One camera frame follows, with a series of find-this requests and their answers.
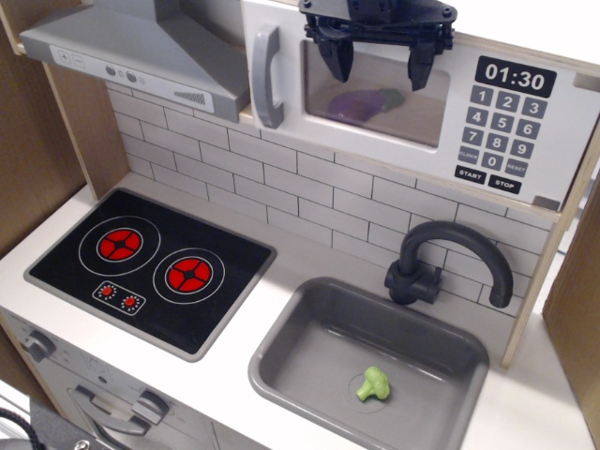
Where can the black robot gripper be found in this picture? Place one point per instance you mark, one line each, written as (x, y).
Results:
(336, 25)

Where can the white toy microwave door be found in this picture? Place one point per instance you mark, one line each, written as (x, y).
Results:
(495, 118)

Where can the wooden toy microwave cabinet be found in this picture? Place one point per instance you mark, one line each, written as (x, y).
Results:
(364, 207)

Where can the purple toy eggplant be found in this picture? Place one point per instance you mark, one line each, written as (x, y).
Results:
(359, 106)

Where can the grey toy range hood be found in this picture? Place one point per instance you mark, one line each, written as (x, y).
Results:
(149, 46)

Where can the black toy faucet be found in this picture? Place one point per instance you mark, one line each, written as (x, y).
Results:
(409, 279)

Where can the black toy stove top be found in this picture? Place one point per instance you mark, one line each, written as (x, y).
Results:
(164, 276)

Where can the grey toy sink basin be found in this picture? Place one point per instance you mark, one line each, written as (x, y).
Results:
(312, 362)

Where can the green toy broccoli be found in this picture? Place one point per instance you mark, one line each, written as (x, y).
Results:
(376, 384)

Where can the grey oven knob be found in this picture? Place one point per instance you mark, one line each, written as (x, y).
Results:
(38, 346)

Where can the grey microwave door handle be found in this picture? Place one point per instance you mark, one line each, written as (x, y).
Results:
(264, 49)

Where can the grey oven door handle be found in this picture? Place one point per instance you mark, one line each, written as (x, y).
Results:
(116, 415)

